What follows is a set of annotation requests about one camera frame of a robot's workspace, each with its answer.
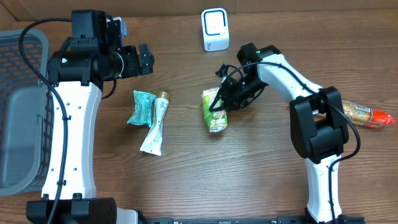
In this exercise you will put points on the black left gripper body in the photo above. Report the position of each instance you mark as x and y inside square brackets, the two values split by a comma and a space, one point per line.
[138, 59]

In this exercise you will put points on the grey plastic shopping basket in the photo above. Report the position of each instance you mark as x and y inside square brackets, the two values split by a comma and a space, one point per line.
[26, 113]

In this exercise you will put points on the orange spaghetti pasta packet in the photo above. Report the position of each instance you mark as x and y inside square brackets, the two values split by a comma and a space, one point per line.
[366, 116]

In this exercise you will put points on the white tube with gold cap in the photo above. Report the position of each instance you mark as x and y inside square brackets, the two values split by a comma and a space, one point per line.
[153, 141]

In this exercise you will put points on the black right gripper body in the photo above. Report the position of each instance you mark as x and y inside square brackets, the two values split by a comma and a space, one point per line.
[239, 96]

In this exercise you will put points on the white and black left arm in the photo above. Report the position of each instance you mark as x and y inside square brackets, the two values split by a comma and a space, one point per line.
[92, 55]

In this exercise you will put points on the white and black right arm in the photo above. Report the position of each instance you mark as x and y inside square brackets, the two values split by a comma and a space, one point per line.
[318, 127]

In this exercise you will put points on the white barcode scanner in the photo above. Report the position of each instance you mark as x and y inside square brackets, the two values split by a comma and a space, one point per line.
[215, 29]

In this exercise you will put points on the teal wet wipes packet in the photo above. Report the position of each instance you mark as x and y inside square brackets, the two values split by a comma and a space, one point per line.
[142, 108]

